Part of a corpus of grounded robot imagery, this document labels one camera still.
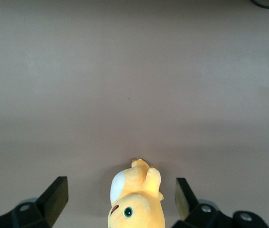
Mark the yellow plush toy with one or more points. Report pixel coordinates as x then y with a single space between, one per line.
136 190

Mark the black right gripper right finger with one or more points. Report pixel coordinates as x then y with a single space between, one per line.
196 216

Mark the brown table cover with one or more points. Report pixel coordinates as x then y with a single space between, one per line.
124 71

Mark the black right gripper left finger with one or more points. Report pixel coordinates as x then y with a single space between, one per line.
44 209

